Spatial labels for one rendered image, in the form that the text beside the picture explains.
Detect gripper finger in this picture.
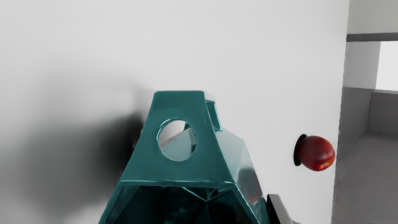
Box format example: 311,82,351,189
267,194,294,224

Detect teal faceted mug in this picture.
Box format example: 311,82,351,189
98,91,270,224

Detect red apple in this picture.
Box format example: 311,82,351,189
298,135,336,172

